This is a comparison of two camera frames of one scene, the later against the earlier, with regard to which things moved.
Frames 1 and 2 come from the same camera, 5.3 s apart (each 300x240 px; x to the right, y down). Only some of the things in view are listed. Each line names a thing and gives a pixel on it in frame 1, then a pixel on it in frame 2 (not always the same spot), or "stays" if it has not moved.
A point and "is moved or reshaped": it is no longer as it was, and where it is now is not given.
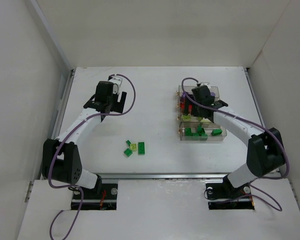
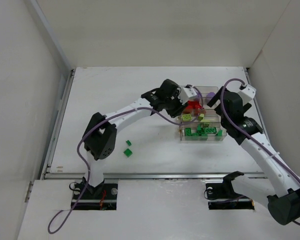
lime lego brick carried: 205,120 is moved or reshaped
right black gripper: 194,109 -> 219,99
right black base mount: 223,196 stays
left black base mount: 104,196 stays
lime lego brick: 186,118 stays
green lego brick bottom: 128,152 stays
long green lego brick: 141,148 -> 208,130
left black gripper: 117,106 -> 178,109
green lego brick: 188,132 stays
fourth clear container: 202,131 stays
